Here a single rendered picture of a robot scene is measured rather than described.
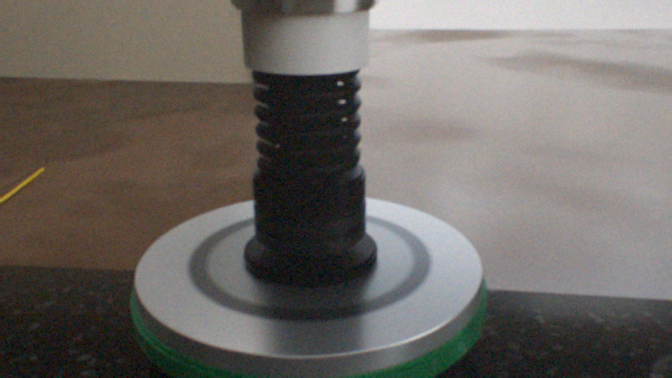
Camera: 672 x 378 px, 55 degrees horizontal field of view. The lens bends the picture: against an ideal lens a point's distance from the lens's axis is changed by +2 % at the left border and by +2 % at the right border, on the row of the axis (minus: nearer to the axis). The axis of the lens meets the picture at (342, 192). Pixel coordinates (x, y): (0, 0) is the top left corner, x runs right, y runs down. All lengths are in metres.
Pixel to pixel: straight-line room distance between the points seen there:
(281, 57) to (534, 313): 0.25
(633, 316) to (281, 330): 0.26
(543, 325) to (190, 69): 5.03
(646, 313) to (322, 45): 0.29
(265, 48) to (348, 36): 0.04
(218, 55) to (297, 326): 4.99
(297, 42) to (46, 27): 5.49
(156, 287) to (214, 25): 4.92
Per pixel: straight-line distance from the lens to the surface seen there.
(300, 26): 0.33
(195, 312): 0.36
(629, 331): 0.47
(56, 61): 5.82
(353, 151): 0.37
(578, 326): 0.47
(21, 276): 0.56
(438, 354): 0.35
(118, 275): 0.53
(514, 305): 0.48
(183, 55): 5.38
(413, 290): 0.37
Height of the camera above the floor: 1.04
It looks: 21 degrees down
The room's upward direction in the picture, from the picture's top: straight up
